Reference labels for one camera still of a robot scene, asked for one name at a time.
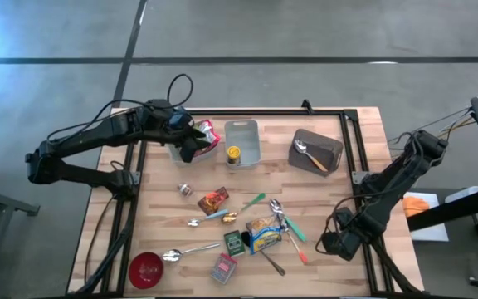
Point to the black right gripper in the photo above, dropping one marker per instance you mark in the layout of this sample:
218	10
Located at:
340	246

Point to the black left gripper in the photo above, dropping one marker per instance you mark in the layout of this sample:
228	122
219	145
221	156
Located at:
159	120

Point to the red snack packet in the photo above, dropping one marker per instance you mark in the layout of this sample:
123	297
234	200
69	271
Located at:
210	133

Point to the small glass spice jar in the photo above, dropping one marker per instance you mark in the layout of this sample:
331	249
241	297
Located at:
185	189

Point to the orange foil pouch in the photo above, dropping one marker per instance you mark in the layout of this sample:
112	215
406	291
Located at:
213	200

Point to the blue yellow ramen packet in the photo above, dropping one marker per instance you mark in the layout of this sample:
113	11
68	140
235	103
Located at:
264	236

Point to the silver spice tin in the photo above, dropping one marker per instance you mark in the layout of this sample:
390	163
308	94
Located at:
234	243

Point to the plain silver spoon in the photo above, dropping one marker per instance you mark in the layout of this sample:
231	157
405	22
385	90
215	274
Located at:
172	255

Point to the red patterned paprika tin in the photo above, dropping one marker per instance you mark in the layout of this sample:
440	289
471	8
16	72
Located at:
223	268

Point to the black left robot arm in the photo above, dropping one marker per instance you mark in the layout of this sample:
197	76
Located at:
98	128

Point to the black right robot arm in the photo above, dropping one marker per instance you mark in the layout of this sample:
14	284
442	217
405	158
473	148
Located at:
401	170

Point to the yellow-lid jar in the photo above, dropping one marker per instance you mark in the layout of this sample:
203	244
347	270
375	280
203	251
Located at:
233	151

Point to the narrow white plastic bin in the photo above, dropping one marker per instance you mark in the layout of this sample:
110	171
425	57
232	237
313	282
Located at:
247	139

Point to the orange cloth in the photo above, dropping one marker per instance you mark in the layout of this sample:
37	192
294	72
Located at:
415	206

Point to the white paper sheet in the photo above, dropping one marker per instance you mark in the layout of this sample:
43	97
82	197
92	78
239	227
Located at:
430	234

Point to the grey plastic bin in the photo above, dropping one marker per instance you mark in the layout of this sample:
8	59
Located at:
326	149

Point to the white container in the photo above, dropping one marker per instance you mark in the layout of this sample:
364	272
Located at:
463	193

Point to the red bowl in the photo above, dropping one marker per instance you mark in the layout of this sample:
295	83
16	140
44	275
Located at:
145	270

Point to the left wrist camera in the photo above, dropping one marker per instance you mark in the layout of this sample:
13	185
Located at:
179	119

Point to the black table frame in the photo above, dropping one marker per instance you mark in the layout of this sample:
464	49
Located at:
264	112

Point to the black frame clamp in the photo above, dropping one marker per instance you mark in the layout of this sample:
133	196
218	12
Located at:
307	106

